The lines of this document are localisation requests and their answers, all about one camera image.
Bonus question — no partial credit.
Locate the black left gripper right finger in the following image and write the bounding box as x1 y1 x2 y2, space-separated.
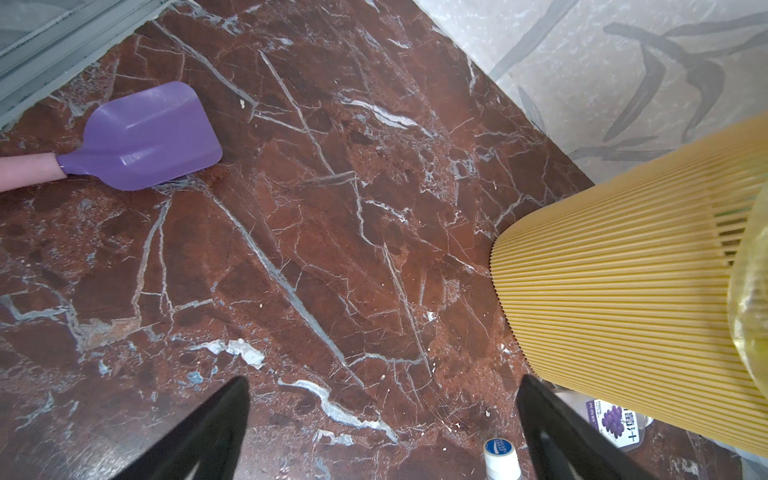
517 374 653 479

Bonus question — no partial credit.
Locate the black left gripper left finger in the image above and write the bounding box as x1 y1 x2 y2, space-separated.
115 376 250 479

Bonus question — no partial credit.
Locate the large clear water bottle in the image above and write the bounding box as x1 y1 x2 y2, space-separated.
483 437 522 480

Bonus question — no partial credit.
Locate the purple grape label bottle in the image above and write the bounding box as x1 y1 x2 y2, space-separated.
555 389 654 452

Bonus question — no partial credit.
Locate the yellow plastic waste bin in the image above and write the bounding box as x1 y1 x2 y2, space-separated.
490 115 767 456

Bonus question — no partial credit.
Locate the yellow bin liner bag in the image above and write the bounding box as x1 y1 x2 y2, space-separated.
727 188 767 395

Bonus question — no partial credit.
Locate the purple silicone spatula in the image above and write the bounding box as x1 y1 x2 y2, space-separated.
1 81 223 192

